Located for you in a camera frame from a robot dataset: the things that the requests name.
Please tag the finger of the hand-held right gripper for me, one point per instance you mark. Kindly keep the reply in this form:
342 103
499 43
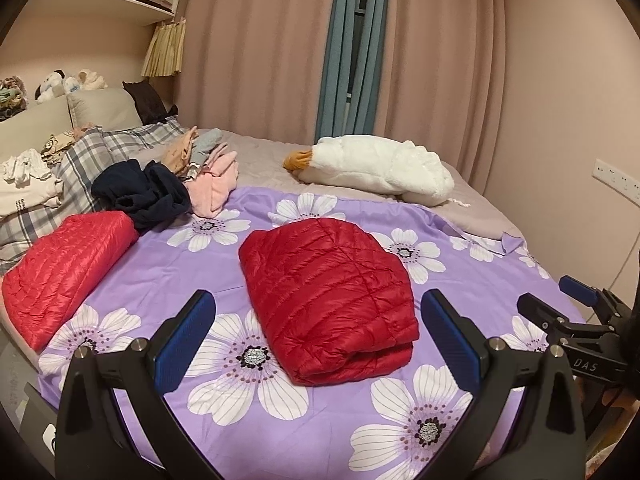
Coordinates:
577 285
537 310

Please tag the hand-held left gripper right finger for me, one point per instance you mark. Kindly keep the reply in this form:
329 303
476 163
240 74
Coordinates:
450 345

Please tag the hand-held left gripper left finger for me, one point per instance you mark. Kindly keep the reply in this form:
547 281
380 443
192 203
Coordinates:
185 340

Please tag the red puffer jacket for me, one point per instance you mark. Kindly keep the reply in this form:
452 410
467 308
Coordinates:
65 270
325 300

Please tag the white clothes pile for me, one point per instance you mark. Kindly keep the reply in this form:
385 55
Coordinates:
25 175

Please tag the person's right hand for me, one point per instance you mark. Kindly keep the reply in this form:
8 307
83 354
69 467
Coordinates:
621 401

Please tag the purple floral blanket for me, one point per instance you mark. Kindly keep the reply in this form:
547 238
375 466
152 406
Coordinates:
165 270

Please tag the navy garment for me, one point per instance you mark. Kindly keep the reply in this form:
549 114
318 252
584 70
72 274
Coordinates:
150 195

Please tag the pink garment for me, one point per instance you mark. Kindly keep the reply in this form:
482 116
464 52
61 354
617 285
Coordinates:
215 190

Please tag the tan garment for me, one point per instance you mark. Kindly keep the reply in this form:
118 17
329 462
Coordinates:
177 155

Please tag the white goose plush toy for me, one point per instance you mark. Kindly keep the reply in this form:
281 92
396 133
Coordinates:
380 165

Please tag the grey garment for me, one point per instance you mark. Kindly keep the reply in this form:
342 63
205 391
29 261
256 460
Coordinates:
207 142

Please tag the grey plaid duvet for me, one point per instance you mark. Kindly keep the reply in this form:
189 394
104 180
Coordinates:
85 160

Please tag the patterned beige garment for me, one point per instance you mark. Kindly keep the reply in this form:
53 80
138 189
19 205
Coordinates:
55 145

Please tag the dark brown pillow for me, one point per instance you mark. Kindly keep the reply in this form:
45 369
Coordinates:
145 100

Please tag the small beige pillow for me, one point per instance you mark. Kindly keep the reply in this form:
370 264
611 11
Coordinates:
105 107

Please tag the pink curtain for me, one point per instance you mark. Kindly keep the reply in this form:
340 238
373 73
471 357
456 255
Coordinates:
440 70
260 50

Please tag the large beige pillow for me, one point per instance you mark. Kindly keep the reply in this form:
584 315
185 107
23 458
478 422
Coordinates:
35 120

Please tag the beige plush toy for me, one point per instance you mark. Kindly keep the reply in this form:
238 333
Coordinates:
87 80

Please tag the black and white plush toy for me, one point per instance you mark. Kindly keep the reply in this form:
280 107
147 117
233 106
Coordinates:
50 85

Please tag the yellow pleated cloth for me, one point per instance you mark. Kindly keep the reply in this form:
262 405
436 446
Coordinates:
165 50

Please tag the colourful crochet cloth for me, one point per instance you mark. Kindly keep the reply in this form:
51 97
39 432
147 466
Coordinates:
11 97

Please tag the blue curtain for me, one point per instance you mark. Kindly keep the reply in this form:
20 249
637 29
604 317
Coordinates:
340 60

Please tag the dark window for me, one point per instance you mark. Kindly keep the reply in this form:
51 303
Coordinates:
359 45

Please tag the white wall socket strip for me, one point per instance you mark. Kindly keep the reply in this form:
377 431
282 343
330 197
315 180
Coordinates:
617 177

